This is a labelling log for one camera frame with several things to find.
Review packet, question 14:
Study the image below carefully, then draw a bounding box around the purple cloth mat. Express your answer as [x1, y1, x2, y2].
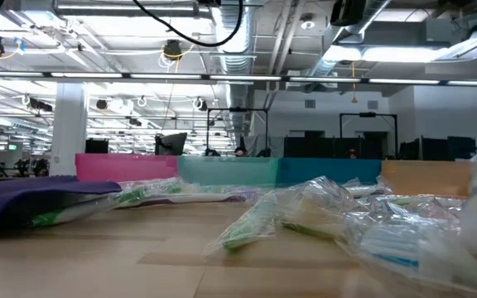
[0, 175, 123, 242]

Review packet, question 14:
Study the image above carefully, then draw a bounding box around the white building column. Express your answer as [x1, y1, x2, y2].
[49, 81, 89, 178]

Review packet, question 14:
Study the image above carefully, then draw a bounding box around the silver ventilation duct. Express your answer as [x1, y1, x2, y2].
[211, 0, 260, 137]
[304, 0, 393, 79]

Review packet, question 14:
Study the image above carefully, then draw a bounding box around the yellow hanging cord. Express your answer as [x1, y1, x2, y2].
[349, 60, 359, 104]

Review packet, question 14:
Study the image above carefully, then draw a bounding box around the dark blue plastic bin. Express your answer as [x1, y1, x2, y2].
[277, 156, 384, 186]

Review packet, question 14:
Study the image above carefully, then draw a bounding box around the pink plastic bin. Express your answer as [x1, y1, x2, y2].
[75, 152, 181, 183]

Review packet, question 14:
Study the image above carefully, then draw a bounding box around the long light strip bar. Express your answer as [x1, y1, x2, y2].
[0, 70, 477, 87]

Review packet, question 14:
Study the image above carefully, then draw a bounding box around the black rig frame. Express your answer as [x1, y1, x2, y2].
[206, 107, 270, 158]
[339, 112, 399, 161]

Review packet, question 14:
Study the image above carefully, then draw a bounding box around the rectangular ceiling light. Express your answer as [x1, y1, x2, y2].
[323, 43, 477, 65]

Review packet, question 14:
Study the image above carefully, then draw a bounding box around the tilted black computer monitor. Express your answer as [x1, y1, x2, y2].
[154, 132, 189, 156]

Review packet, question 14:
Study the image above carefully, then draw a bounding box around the round ceiling detector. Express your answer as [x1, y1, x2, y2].
[299, 13, 316, 31]

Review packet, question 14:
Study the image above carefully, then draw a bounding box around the yellow toothbrush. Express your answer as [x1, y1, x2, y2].
[279, 175, 359, 233]

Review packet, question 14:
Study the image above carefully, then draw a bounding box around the light teal plastic bin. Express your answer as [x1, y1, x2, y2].
[176, 156, 283, 188]

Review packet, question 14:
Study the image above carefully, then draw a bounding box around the purple toothbrush in clear wrapper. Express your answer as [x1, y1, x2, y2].
[205, 184, 279, 204]
[116, 190, 250, 209]

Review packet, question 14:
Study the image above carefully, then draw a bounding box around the row of black monitors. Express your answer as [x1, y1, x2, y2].
[282, 130, 388, 161]
[398, 136, 477, 161]

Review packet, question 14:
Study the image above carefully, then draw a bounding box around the orange plastic bin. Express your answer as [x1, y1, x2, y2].
[380, 160, 474, 199]

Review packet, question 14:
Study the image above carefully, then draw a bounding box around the pile of wrapped toothbrushes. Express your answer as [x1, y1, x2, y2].
[344, 223, 467, 278]

